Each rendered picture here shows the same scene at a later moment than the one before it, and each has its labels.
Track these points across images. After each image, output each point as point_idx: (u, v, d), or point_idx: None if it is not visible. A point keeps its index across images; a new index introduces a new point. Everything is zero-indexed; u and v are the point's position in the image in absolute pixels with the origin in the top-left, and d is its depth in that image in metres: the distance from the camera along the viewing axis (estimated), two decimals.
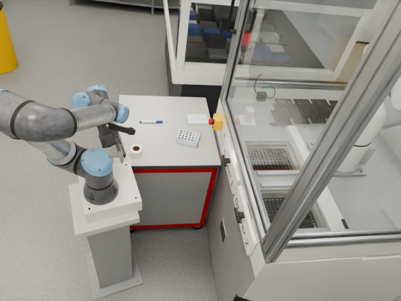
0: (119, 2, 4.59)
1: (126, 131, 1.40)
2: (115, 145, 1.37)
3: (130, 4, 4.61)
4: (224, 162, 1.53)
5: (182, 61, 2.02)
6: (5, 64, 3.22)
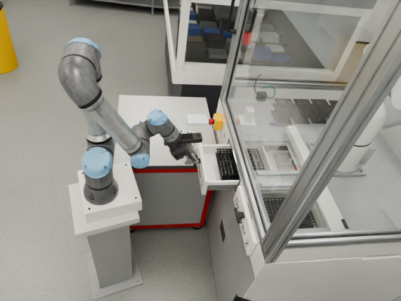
0: (119, 2, 4.59)
1: (193, 141, 1.41)
2: (188, 156, 1.45)
3: (130, 4, 4.61)
4: (194, 163, 1.50)
5: (182, 61, 2.02)
6: (5, 64, 3.22)
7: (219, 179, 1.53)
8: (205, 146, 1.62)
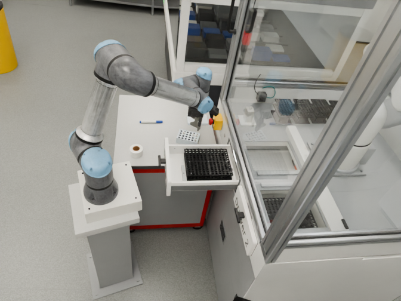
0: (119, 2, 4.59)
1: (211, 111, 1.61)
2: (197, 119, 1.64)
3: (130, 4, 4.61)
4: (159, 163, 1.47)
5: (182, 61, 2.02)
6: (5, 64, 3.22)
7: (185, 180, 1.50)
8: (173, 146, 1.59)
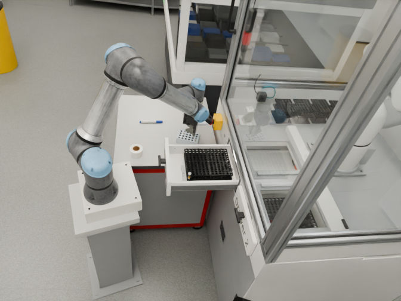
0: (119, 2, 4.59)
1: (205, 120, 1.69)
2: (193, 126, 1.73)
3: (130, 4, 4.61)
4: (159, 163, 1.47)
5: (182, 61, 2.02)
6: (5, 64, 3.22)
7: (185, 180, 1.50)
8: (173, 146, 1.59)
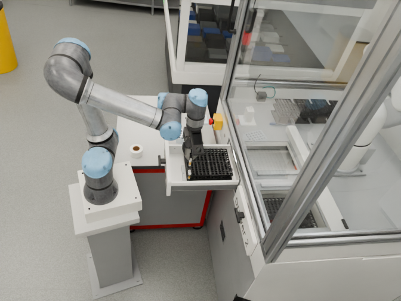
0: (119, 2, 4.59)
1: (191, 146, 1.30)
2: None
3: (130, 4, 4.61)
4: (159, 163, 1.47)
5: (182, 61, 2.02)
6: (5, 64, 3.22)
7: (185, 180, 1.50)
8: (173, 146, 1.59)
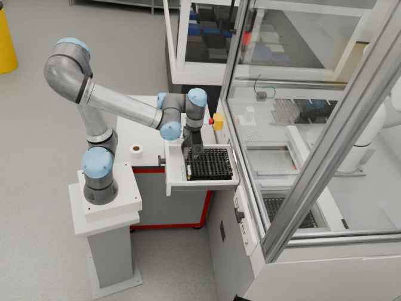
0: (119, 2, 4.59)
1: (191, 146, 1.31)
2: None
3: (130, 4, 4.61)
4: (159, 163, 1.47)
5: (182, 61, 2.02)
6: (5, 64, 3.22)
7: (185, 180, 1.50)
8: (173, 146, 1.59)
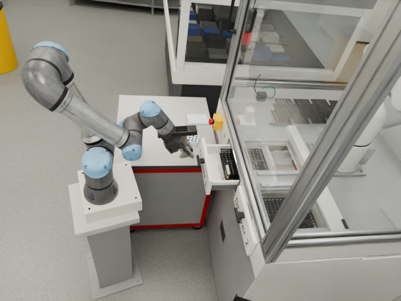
0: (119, 2, 4.59)
1: (188, 134, 1.37)
2: (182, 149, 1.41)
3: (130, 4, 4.61)
4: (198, 162, 1.51)
5: (182, 61, 2.02)
6: (5, 64, 3.22)
7: (223, 179, 1.54)
8: (209, 146, 1.62)
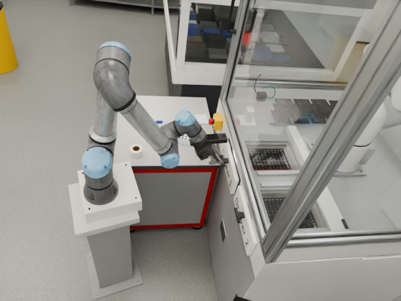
0: (119, 2, 4.59)
1: (219, 142, 1.43)
2: (212, 156, 1.47)
3: (130, 4, 4.61)
4: (222, 162, 1.53)
5: (182, 61, 2.02)
6: (5, 64, 3.22)
7: None
8: None
